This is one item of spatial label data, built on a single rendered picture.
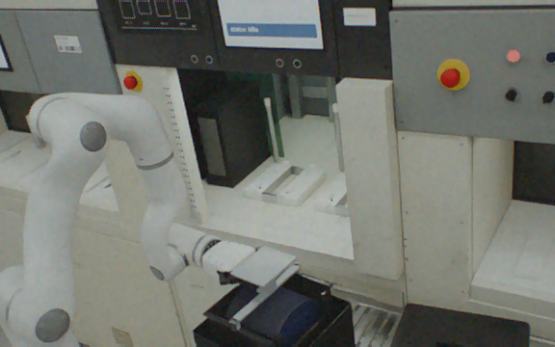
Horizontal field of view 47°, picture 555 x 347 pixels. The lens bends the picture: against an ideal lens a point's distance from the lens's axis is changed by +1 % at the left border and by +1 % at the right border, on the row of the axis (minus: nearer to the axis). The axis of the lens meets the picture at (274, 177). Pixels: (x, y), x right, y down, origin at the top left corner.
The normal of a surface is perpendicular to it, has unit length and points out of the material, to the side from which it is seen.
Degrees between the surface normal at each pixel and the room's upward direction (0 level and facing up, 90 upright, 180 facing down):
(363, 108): 90
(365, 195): 90
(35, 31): 90
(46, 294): 59
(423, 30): 90
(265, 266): 0
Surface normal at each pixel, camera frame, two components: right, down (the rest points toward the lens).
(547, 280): -0.15, -0.88
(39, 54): -0.51, 0.46
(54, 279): 0.65, -0.22
